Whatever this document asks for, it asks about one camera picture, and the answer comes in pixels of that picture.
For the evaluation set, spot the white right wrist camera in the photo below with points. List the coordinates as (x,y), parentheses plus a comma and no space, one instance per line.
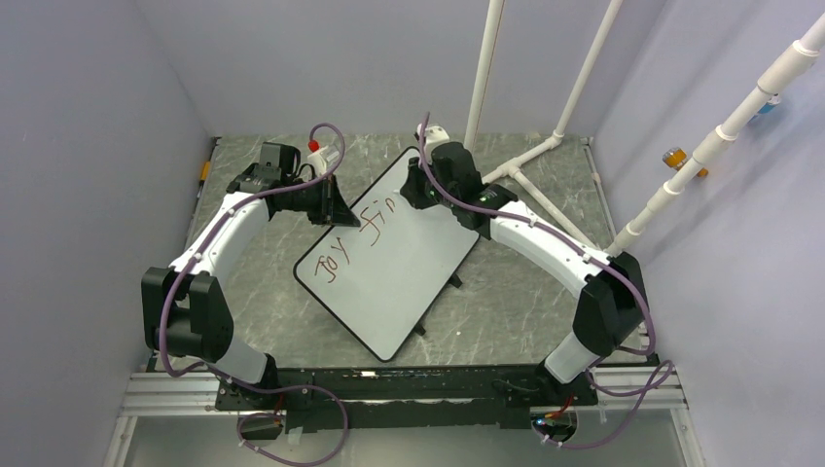
(430,137)

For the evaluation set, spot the white diagonal PVC pipe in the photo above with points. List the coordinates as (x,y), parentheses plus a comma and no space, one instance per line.
(792,63)

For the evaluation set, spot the white framed whiteboard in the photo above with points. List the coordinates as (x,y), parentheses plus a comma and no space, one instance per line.
(378,279)

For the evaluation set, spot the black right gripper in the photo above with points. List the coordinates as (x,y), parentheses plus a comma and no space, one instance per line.
(411,191)

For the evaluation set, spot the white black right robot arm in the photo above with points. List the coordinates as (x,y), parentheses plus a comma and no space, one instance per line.
(611,302)

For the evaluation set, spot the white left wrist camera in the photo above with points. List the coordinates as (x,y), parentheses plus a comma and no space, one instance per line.
(322,157)

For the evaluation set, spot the orange yellow wall fitting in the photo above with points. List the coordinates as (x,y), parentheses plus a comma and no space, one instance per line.
(675,158)

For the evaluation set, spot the wire whiteboard stand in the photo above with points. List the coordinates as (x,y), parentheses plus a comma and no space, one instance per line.
(454,281)

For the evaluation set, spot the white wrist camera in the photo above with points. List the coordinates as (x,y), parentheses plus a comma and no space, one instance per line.
(322,157)
(430,137)

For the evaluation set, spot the white PVC pipe frame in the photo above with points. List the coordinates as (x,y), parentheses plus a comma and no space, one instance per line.
(558,66)

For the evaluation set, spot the orange black edge tool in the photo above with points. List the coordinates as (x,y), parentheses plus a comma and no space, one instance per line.
(204,172)

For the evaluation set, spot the blue wall fitting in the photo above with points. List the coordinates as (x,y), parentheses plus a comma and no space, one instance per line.
(773,102)

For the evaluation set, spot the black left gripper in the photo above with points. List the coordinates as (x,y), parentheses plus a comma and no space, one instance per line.
(333,208)

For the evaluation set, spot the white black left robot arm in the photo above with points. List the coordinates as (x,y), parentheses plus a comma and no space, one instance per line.
(185,312)

